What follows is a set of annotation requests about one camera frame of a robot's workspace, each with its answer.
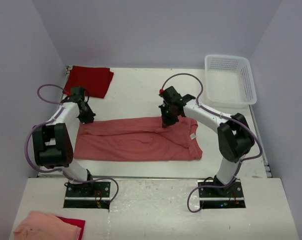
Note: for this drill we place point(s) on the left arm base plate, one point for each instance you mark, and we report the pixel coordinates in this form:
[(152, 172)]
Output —
[(95, 195)]

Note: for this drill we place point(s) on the folded light pink shirt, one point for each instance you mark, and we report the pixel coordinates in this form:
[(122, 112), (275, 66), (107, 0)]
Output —
[(45, 226)]

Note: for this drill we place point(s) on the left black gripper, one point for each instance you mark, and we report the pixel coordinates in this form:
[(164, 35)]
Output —
[(89, 118)]

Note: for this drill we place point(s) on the white plastic basket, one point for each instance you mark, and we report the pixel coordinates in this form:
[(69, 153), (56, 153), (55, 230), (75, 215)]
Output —
[(229, 81)]

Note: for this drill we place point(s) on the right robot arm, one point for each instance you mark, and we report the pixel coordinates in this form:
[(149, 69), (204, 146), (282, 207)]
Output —
[(234, 136)]

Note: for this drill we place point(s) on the salmon pink t shirt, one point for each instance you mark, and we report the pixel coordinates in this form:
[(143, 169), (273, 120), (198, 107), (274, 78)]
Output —
[(138, 139)]

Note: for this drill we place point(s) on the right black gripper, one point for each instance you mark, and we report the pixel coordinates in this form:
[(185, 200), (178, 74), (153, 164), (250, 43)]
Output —
[(167, 122)]

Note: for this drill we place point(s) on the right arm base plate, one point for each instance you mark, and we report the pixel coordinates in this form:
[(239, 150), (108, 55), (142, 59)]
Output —
[(212, 198)]

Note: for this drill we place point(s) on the folded red shirt front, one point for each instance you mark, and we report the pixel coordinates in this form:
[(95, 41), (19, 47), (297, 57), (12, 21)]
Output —
[(76, 222)]

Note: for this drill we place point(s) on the folded dark red shirt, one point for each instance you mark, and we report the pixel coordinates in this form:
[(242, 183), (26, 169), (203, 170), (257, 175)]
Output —
[(95, 79)]

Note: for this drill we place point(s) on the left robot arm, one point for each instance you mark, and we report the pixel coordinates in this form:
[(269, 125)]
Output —
[(48, 147)]

